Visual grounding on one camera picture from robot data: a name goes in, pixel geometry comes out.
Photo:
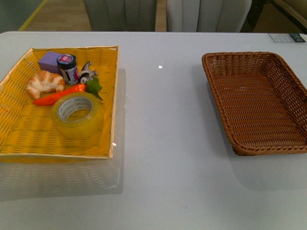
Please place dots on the grey chair left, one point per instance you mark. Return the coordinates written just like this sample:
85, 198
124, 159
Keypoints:
121, 15

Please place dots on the grey chair right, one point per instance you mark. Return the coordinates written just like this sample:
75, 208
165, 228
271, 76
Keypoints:
222, 16

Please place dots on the table label sticker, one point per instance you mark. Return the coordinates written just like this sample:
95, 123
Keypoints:
287, 38

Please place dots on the brown wicker basket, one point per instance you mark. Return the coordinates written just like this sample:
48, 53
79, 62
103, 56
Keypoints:
261, 102

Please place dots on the clear packing tape roll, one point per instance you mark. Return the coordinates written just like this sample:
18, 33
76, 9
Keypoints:
77, 115

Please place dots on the toy croissant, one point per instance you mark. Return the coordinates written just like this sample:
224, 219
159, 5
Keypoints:
44, 81

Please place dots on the black white animal figurine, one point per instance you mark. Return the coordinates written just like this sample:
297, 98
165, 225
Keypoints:
87, 74

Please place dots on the orange toy carrot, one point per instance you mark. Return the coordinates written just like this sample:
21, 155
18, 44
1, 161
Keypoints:
91, 86

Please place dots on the grey chair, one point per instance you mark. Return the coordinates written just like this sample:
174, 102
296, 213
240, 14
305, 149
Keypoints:
222, 16
121, 15

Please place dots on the yellow woven basket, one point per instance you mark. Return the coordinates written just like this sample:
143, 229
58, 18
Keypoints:
27, 132

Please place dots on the purple foam block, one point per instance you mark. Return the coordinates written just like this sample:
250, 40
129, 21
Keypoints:
49, 62

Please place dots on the small dark jar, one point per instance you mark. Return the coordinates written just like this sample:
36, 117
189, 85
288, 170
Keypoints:
68, 66

